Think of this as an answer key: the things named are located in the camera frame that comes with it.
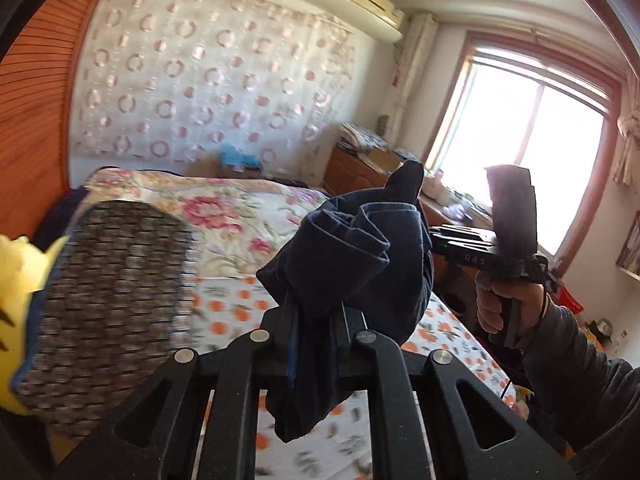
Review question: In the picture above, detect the navy blue t-shirt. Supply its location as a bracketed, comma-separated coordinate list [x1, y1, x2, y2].
[256, 160, 433, 443]

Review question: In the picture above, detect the person's right forearm grey sleeve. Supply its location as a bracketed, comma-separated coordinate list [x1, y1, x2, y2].
[518, 304, 639, 479]

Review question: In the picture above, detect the person's right hand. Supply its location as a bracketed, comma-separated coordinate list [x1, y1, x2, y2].
[475, 271, 547, 337]

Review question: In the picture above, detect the red cloth beside bed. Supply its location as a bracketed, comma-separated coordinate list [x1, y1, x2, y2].
[558, 286, 584, 315]

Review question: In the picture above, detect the floral plush blanket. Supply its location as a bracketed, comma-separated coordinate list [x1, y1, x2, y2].
[82, 168, 326, 278]

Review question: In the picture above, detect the orange-print white bedsheet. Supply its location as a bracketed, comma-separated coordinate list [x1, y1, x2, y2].
[186, 274, 532, 480]

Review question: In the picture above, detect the cardboard box on cabinet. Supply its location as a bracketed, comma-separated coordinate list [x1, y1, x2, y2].
[367, 148, 402, 174]

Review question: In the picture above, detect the wooden sideboard cabinet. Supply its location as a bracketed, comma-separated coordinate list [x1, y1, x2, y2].
[322, 146, 460, 226]

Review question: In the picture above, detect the stack of papers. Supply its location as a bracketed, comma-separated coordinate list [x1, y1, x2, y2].
[338, 122, 388, 153]

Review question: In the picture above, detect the black patterned folded cloth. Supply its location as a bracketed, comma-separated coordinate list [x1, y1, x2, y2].
[10, 200, 200, 439]

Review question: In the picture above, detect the blue toy on headboard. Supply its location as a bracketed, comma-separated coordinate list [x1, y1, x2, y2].
[219, 144, 262, 172]

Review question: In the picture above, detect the yellow plush toy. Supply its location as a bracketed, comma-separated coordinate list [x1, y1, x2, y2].
[0, 235, 68, 415]

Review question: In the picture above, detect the circle-pattern sheer curtain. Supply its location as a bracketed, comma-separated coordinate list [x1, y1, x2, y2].
[68, 0, 356, 181]

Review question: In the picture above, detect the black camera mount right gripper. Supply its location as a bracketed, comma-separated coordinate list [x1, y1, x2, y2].
[486, 165, 538, 260]

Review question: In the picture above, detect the window with wooden frame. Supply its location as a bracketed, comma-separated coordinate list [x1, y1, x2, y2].
[426, 32, 622, 275]

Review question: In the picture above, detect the wall air conditioner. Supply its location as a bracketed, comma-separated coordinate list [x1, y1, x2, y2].
[320, 0, 405, 44]

